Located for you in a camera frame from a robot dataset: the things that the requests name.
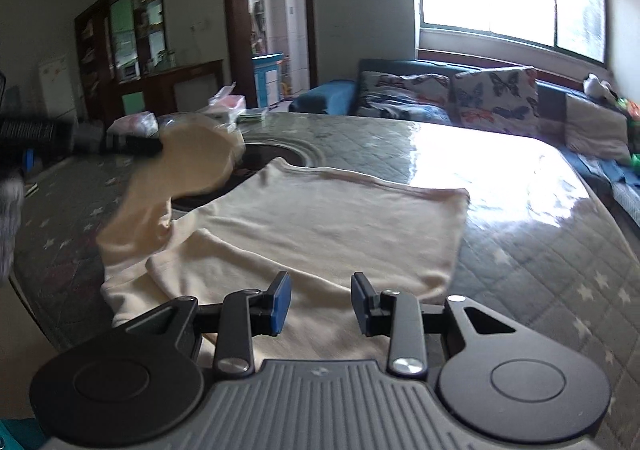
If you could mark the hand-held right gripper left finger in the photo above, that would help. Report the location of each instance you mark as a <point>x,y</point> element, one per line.
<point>281,304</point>

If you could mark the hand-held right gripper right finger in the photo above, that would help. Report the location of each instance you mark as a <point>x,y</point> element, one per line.
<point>361,306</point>

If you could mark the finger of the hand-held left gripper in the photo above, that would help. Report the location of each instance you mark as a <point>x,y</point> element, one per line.
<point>135,146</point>

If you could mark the cream sweatshirt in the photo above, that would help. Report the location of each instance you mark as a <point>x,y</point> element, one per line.
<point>325,230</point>

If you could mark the soft tissue pack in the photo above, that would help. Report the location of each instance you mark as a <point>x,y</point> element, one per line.
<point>132,123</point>

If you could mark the white pink tissue box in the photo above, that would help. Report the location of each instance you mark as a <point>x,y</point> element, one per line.
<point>227,105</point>

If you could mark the wooden display cabinet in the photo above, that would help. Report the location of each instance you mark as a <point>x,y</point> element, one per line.
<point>100,44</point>

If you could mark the green packet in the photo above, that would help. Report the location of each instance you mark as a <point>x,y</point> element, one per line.
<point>252,117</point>

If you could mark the round black induction cooktop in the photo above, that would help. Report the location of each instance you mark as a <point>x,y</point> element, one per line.
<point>270,152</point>

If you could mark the blue white cabinet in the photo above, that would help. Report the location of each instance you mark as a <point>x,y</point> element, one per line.
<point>267,79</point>

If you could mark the quilted star table cover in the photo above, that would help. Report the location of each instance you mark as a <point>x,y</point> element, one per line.
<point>525,255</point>

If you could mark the blue sofa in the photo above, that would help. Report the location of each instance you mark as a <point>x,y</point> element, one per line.
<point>325,97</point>

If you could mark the butterfly print pillow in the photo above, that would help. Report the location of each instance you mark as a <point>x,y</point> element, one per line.
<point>400,97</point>
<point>495,99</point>

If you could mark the grey pillow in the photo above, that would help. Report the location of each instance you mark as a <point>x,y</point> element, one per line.
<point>595,127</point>

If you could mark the panda plush toy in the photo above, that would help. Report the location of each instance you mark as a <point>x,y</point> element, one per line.
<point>600,85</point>

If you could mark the green orange plush toy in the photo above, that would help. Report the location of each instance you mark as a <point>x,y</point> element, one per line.
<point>631,110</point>

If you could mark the brown door frame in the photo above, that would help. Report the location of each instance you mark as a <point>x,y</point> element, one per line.
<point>235,29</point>

